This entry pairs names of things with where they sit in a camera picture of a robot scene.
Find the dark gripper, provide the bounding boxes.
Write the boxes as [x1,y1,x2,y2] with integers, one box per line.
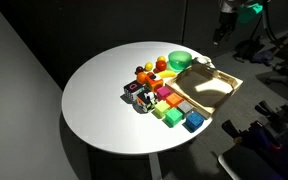
[212,12,236,46]

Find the beige seal tape roll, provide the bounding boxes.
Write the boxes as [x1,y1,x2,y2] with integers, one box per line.
[192,56,215,69]

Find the light wooden box tray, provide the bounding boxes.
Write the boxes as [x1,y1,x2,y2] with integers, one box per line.
[165,63,244,118]

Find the dark bag on floor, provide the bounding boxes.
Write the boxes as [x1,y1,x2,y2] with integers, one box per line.
[233,35,266,63]

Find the teal green cover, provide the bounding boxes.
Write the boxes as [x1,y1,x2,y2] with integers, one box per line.
[236,3,264,25]

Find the green plastic bowl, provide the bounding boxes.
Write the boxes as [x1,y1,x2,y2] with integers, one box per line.
[167,50,193,72]

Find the yellow toy banana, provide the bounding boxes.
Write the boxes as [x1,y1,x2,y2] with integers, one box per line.
[158,70,178,79]

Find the red toy tomato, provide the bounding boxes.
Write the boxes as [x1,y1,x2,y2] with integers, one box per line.
[155,60,168,72]

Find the wooden stick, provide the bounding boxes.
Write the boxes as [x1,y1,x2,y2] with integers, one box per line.
[277,35,288,51]

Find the yellow toy lemon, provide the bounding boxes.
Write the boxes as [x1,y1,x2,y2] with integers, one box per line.
[144,61,154,72]

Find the orange cube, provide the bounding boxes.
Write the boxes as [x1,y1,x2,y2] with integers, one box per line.
[165,92,184,109]

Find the grey cube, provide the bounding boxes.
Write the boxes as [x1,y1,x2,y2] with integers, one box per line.
[177,100,196,116]

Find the orange toy block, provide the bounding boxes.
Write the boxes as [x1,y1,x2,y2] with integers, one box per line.
[145,71,165,93]

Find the black spring clamp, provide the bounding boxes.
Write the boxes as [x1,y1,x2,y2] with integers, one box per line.
[254,100,285,122]
[221,119,252,141]

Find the orange toy fruit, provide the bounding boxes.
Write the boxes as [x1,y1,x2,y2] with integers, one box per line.
[136,71,148,85]

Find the blue cube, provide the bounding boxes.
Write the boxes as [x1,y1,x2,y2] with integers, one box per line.
[184,111,205,132]

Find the yellow-green cube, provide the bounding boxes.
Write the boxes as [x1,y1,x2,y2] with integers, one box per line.
[153,100,172,119]

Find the green cube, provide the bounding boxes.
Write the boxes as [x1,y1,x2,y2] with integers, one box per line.
[164,108,184,128]

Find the black and white cube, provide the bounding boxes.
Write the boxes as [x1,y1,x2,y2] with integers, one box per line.
[136,90,158,113]

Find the black cube with pink letter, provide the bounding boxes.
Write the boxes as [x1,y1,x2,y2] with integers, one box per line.
[123,80,146,103]

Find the purple clamp with orange tip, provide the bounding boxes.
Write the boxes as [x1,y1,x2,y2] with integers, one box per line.
[248,121,283,153]

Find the black mat with white edge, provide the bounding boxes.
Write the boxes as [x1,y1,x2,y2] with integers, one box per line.
[217,146,285,180]

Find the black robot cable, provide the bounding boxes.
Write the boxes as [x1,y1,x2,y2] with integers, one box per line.
[260,0,287,46]

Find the grey table pedestal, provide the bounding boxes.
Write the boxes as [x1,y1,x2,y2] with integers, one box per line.
[148,153,164,180]

